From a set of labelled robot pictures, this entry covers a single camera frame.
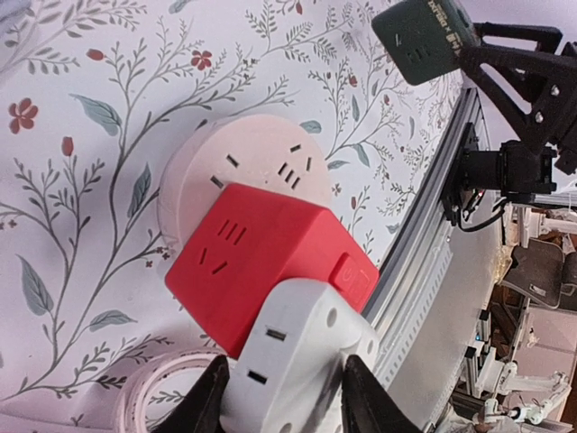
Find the white plug adapter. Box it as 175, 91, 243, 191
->
220, 278, 379, 433

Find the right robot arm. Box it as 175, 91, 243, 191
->
441, 23, 576, 231

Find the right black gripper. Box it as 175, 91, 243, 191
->
458, 23, 576, 175

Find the red cube socket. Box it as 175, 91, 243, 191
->
165, 184, 379, 358

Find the dark green cube socket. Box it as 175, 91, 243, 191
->
371, 0, 481, 86

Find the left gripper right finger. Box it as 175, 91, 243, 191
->
343, 355, 421, 433

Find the floral tablecloth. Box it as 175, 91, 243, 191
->
1, 1, 463, 432

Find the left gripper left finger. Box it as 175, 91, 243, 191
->
153, 355, 230, 433

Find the white coiled cable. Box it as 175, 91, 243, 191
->
116, 346, 217, 433

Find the round pink socket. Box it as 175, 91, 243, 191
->
157, 115, 332, 253

